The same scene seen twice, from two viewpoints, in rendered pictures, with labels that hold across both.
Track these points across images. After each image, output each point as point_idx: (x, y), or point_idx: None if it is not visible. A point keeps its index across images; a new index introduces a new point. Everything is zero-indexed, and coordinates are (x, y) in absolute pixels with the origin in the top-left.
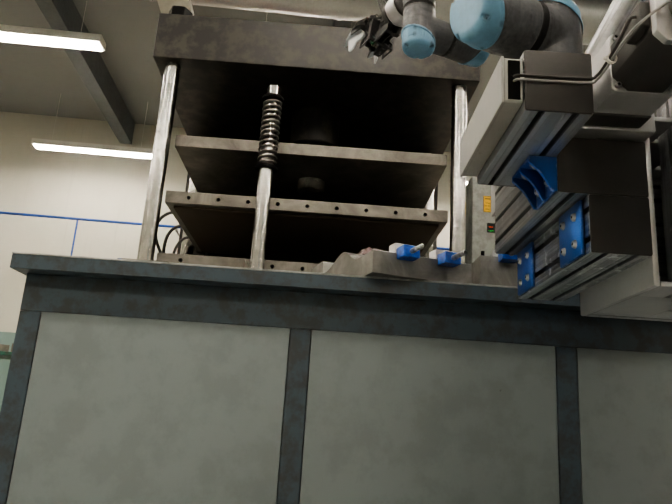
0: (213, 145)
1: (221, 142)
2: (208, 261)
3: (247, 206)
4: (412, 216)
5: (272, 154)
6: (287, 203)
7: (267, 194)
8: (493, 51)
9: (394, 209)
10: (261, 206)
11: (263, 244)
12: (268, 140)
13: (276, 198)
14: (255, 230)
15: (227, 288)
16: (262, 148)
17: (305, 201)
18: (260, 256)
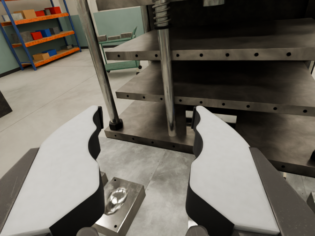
0: (122, 4)
1: (126, 0)
2: (95, 225)
3: (156, 59)
4: (308, 56)
5: (164, 13)
6: (185, 54)
7: (167, 53)
8: None
9: (288, 51)
10: (164, 64)
11: (170, 91)
12: (157, 0)
13: (176, 50)
14: (163, 82)
15: None
16: (155, 8)
17: (199, 50)
18: (170, 99)
